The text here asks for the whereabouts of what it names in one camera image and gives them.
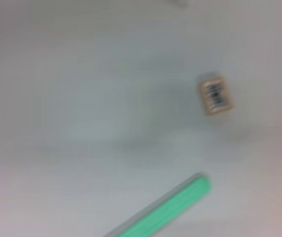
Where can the mint green pen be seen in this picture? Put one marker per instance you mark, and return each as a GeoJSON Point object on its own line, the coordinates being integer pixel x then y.
{"type": "Point", "coordinates": [170, 209]}

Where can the beige eraser with barcode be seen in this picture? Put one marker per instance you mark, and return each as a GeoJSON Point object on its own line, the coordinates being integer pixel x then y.
{"type": "Point", "coordinates": [215, 95]}

